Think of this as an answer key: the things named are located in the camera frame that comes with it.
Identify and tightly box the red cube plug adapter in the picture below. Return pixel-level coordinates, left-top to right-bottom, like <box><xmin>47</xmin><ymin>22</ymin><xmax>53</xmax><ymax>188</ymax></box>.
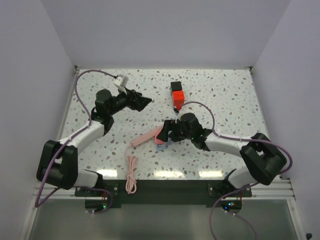
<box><xmin>172</xmin><ymin>90</ymin><xmax>185</xmax><ymax>109</ymax></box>

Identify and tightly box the black cube plug adapter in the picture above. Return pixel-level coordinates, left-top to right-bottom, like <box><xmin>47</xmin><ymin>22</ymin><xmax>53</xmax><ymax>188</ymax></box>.
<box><xmin>170</xmin><ymin>81</ymin><xmax>183</xmax><ymax>92</ymax></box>

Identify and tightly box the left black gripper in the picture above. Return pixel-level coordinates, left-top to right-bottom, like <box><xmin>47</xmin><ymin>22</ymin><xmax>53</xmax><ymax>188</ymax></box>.
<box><xmin>107</xmin><ymin>86</ymin><xmax>151</xmax><ymax>116</ymax></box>

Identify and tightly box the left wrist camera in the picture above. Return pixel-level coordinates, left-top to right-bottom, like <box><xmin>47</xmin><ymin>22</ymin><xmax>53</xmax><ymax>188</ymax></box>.
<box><xmin>113</xmin><ymin>74</ymin><xmax>129</xmax><ymax>92</ymax></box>

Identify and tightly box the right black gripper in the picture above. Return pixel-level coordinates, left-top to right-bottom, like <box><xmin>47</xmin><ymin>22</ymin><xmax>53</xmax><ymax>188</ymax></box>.
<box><xmin>156</xmin><ymin>120</ymin><xmax>194</xmax><ymax>143</ymax></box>

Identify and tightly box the aluminium frame rail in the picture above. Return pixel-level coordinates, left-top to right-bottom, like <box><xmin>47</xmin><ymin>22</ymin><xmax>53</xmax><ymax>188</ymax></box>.
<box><xmin>31</xmin><ymin>178</ymin><xmax>297</xmax><ymax>201</ymax></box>

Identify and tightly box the pink plug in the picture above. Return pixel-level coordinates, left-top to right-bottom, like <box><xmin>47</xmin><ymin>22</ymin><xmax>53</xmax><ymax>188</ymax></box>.
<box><xmin>154</xmin><ymin>137</ymin><xmax>166</xmax><ymax>145</ymax></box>

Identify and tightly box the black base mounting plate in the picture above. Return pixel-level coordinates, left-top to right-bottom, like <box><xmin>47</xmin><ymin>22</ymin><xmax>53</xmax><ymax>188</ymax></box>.
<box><xmin>74</xmin><ymin>179</ymin><xmax>253</xmax><ymax>209</ymax></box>

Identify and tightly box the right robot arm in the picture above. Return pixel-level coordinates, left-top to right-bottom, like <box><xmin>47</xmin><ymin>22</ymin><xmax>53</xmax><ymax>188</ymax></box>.
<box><xmin>156</xmin><ymin>112</ymin><xmax>287</xmax><ymax>197</ymax></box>

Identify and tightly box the pink power cord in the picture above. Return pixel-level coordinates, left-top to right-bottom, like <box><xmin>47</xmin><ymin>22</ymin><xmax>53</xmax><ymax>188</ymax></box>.
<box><xmin>124</xmin><ymin>144</ymin><xmax>139</xmax><ymax>195</ymax></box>

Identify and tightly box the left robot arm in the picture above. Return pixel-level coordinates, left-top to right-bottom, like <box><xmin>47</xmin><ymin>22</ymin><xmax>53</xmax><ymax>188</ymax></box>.
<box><xmin>36</xmin><ymin>89</ymin><xmax>152</xmax><ymax>196</ymax></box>

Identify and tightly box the pink power strip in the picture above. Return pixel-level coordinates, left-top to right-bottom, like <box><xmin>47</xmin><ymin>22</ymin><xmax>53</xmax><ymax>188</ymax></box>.
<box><xmin>130</xmin><ymin>126</ymin><xmax>163</xmax><ymax>148</ymax></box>

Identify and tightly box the blue power cord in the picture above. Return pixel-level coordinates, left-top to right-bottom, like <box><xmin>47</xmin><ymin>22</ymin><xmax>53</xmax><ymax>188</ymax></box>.
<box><xmin>156</xmin><ymin>141</ymin><xmax>173</xmax><ymax>151</ymax></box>

